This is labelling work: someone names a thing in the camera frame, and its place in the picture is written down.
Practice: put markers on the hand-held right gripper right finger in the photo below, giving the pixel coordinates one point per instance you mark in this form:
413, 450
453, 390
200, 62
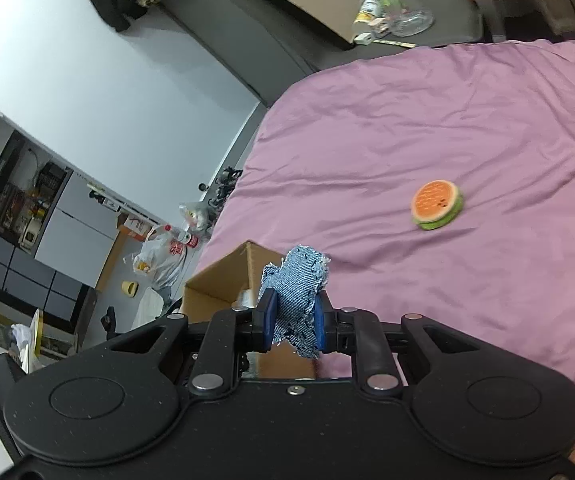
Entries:
325, 322

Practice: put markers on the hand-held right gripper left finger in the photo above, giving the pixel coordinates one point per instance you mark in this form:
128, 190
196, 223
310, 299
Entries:
267, 320

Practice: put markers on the blue denim cloth piece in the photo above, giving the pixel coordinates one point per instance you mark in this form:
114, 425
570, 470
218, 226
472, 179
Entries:
295, 280

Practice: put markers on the brown cardboard box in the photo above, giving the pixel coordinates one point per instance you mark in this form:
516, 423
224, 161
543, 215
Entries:
207, 305

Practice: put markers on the pile of papers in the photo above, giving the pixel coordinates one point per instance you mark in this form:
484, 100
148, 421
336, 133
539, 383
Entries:
25, 340

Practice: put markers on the small red label bottle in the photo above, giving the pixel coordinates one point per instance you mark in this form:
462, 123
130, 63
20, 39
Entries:
187, 239

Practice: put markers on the white cloth on floor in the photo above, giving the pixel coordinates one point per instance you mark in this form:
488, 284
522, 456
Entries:
152, 310

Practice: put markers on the white plastic shopping bag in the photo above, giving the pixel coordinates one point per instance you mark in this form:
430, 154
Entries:
165, 260

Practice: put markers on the small clear plastic bag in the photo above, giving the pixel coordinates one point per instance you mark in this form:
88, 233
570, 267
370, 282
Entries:
195, 217

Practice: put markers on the black slippers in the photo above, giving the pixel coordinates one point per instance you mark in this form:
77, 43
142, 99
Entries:
109, 322

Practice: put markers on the yellow slipper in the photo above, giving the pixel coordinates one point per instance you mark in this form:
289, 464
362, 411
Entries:
130, 288

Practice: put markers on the watermelon slice plush toy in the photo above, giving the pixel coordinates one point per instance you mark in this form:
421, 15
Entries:
435, 202

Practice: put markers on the orange and white carton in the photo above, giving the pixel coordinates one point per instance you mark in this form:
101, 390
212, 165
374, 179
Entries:
135, 225

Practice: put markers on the white and grey cabinet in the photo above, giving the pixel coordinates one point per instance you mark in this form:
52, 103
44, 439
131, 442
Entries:
72, 220

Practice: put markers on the pink bed sheet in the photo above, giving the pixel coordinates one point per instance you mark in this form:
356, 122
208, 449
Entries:
417, 110

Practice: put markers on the dark grey door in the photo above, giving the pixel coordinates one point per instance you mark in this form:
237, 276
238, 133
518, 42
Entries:
247, 60

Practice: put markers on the small white charger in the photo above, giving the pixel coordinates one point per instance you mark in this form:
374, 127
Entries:
363, 38

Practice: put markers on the yellow ruler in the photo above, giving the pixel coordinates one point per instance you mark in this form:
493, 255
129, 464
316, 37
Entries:
395, 42

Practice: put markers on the yellow and white tube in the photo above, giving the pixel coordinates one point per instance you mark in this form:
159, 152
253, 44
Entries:
366, 11

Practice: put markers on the dark grey side table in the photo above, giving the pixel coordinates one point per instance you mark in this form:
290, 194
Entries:
457, 25

